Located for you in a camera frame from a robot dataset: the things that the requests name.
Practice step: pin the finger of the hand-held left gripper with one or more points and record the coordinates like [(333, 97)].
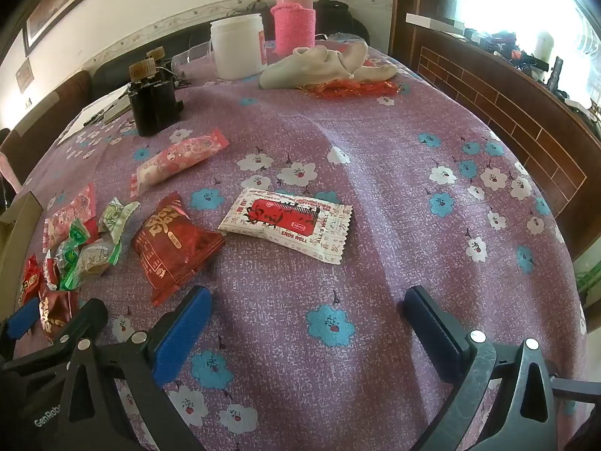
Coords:
[(89, 314), (21, 320)]

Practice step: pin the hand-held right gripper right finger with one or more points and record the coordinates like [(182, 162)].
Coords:
[(432, 333)]

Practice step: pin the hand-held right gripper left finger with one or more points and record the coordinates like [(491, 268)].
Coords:
[(183, 333)]

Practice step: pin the red and gold snack packet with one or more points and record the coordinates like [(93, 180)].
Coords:
[(54, 312)]

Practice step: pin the small red snack packet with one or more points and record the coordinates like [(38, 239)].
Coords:
[(32, 282)]

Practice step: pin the beige candy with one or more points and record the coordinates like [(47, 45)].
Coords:
[(98, 258)]

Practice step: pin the large red snack packet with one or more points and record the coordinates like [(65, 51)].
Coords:
[(171, 244)]

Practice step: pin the pale green candy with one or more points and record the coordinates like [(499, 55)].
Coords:
[(115, 221)]

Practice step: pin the cardboard box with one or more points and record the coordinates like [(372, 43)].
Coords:
[(19, 211)]

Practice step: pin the white and red snack packet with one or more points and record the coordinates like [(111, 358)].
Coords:
[(286, 221)]

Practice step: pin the long pink snack packet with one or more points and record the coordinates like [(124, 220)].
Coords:
[(178, 159)]

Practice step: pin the purple floral tablecloth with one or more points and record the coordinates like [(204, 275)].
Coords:
[(375, 197)]

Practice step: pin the green plastic object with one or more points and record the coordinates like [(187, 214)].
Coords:
[(589, 282)]

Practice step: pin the white paper sheet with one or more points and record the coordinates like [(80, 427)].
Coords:
[(84, 124)]

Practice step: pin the brown sofa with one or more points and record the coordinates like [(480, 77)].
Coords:
[(42, 127)]

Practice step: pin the metal pen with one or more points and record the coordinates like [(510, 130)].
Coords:
[(96, 118)]

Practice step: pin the black box with cork stoppers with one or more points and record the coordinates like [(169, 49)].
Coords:
[(152, 103)]

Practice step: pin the wooden brick-pattern partition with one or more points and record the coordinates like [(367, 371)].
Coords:
[(493, 94)]

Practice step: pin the dark sofa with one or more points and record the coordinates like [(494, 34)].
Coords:
[(122, 68)]

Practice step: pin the red foil wrappers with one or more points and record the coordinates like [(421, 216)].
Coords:
[(352, 89)]

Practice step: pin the clear plastic container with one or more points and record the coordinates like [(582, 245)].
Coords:
[(192, 58)]

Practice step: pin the pile of dark small objects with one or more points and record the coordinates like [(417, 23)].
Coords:
[(516, 56)]

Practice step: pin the white cloth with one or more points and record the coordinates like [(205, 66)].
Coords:
[(319, 65)]

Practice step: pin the white plastic jar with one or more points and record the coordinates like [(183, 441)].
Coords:
[(237, 47)]

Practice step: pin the flat white box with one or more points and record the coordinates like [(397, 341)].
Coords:
[(434, 22)]

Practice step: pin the pink flask with knitted sleeve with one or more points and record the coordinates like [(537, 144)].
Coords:
[(293, 23)]

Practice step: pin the black bag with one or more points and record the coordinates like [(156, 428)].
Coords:
[(338, 16)]

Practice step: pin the small wall poster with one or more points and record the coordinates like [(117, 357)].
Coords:
[(23, 75)]

